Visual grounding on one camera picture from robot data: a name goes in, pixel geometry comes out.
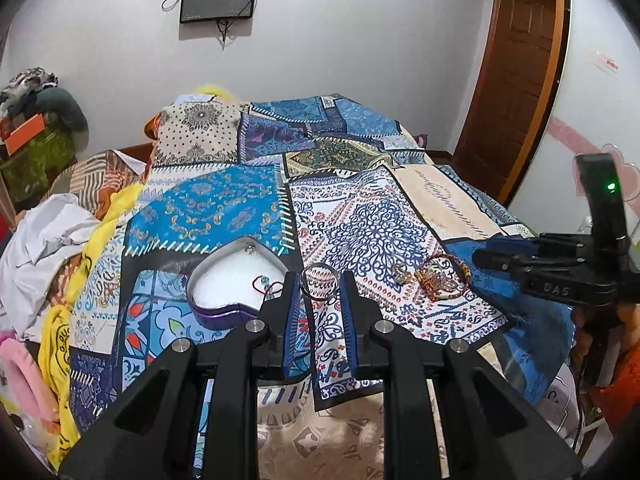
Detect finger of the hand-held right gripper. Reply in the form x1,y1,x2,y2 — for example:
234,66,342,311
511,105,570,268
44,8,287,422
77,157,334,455
481,236,542,254
472,249,526,276

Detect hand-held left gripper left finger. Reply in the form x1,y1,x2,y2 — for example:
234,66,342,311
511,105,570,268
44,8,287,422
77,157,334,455
59,272,304,480

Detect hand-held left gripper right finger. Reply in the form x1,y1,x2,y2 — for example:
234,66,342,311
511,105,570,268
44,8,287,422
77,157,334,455
339,270,584,480

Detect silver bangle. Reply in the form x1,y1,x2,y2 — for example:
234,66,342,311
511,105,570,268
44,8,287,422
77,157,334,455
299,263,341,303

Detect purple heart-shaped tin box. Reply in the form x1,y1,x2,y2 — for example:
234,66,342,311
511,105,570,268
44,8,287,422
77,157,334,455
187,235,293,331

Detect person's orange clothing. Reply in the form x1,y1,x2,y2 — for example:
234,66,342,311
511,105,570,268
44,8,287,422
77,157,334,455
597,305,640,433

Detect patchwork printed bedspread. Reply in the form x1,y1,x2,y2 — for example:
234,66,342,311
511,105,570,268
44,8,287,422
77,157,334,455
64,92,582,480

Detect brown wooden door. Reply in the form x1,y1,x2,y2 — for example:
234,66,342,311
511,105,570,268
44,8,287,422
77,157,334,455
452,0,571,208

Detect yellow printed cloth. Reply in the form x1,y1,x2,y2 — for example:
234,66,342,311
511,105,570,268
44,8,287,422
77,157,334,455
37,182,146,463

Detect dotted patterned pillow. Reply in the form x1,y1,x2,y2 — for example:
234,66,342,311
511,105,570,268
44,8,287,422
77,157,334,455
150,101,251,167

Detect striped brown cloth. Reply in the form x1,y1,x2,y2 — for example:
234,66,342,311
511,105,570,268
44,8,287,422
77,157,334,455
50,149,151,221

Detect white crumpled cloth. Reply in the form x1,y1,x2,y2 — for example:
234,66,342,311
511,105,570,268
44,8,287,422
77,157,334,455
0,194,103,333

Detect pink padded cloth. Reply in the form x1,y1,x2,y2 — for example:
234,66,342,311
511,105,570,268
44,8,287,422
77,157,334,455
0,337,61,423

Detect pile of clothes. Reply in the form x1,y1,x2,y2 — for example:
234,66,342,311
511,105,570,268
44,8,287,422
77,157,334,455
0,67,90,206

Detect orange box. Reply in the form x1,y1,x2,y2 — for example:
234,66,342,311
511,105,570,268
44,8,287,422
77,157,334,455
4,114,46,157

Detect red string bracelet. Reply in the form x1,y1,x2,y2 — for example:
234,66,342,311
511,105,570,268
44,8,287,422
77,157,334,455
248,275,286,307

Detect copper wire bangles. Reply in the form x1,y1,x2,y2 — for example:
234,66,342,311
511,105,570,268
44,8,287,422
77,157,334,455
416,255,474,303

